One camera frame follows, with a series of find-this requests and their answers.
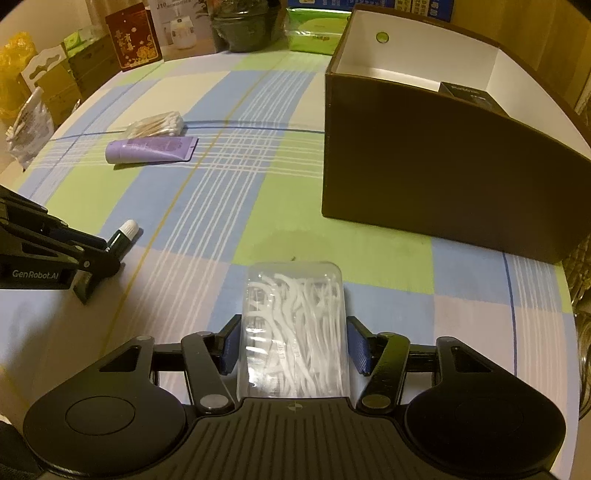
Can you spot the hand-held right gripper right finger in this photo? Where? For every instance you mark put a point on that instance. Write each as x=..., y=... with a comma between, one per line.
x=360, y=346

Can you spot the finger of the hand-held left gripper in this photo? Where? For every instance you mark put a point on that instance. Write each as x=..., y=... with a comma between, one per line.
x=87, y=241
x=99, y=266

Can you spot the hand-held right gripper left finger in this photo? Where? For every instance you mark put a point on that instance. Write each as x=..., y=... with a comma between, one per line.
x=229, y=344

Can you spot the dark green white-capped tube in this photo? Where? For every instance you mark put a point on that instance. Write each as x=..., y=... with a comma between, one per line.
x=122, y=235

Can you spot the clear floss pick box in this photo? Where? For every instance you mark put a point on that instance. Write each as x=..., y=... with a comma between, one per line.
x=293, y=332

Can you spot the brown storage box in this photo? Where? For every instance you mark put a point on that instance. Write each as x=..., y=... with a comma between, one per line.
x=438, y=175

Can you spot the black product box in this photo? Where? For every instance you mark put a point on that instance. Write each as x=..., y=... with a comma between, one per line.
x=471, y=94

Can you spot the purple tube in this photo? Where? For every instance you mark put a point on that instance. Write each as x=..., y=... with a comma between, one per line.
x=147, y=150

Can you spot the clear plastic bag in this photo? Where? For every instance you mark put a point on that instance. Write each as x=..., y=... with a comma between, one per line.
x=27, y=127

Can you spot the cotton swab pack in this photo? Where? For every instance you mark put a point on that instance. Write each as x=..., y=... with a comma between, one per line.
x=154, y=125

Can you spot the checked tablecloth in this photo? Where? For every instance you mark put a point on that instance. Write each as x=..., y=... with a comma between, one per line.
x=277, y=207

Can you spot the cardboard box with white hanger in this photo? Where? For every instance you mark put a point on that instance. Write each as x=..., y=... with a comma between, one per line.
x=51, y=81

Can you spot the brown cardboard box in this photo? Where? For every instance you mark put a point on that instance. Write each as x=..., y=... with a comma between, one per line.
x=94, y=62

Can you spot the yellow plastic bag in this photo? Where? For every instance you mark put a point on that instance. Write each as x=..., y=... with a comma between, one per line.
x=14, y=74

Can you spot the light green tissue box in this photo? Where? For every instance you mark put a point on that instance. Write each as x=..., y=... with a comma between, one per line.
x=78, y=41

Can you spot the red gold-patterned box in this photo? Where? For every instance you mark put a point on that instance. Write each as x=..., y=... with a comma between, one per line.
x=131, y=37

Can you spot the white appliance carton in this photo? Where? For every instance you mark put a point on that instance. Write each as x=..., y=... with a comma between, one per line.
x=184, y=25

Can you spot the dark green ceramic pot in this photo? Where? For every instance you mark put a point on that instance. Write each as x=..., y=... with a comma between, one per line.
x=244, y=27

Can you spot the green tissue pack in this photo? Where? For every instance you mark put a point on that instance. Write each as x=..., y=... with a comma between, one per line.
x=314, y=33

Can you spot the blue printed box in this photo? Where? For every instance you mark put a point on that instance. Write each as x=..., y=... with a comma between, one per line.
x=415, y=7

